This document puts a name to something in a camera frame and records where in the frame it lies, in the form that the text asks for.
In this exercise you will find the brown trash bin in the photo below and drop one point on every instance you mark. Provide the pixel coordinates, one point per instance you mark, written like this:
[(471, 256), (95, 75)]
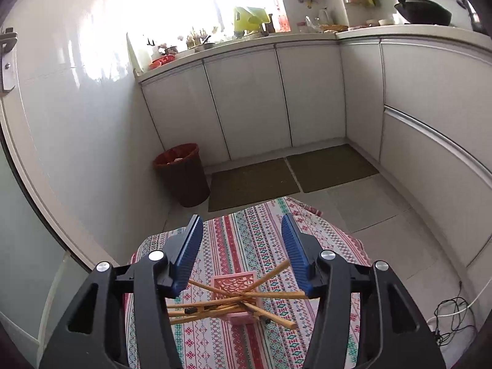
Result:
[(184, 184)]

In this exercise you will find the black wok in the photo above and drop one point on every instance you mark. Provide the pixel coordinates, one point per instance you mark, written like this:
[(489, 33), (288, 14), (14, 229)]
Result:
[(426, 13)]

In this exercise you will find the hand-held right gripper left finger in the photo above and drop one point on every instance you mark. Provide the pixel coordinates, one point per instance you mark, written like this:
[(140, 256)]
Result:
[(190, 253)]

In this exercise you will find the bundle of bamboo chopsticks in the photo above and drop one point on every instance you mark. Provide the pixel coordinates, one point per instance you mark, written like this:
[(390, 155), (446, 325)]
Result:
[(219, 307)]

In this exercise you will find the patterned tablecloth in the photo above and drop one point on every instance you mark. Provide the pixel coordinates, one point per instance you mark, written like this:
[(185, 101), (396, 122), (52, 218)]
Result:
[(246, 230)]

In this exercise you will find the white kitchen cabinets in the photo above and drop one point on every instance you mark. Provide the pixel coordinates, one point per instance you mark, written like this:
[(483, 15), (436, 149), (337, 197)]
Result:
[(246, 96)]

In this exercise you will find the frosted glass door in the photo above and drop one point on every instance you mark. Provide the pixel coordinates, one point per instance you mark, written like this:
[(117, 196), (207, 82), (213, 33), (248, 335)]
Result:
[(19, 238)]

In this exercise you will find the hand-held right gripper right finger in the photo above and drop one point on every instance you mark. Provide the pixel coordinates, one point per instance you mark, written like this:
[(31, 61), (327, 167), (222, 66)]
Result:
[(292, 246)]

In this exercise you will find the red bowl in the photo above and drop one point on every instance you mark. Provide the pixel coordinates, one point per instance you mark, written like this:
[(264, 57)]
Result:
[(162, 62)]

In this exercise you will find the white cutting board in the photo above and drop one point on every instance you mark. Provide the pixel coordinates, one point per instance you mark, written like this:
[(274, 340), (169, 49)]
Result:
[(136, 53)]

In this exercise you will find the pink plastic utensil basket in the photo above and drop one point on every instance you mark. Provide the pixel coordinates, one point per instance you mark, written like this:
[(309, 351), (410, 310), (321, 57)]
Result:
[(234, 282)]

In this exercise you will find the yellow-green container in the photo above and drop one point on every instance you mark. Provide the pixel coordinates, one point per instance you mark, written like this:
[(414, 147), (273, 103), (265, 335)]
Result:
[(248, 19)]

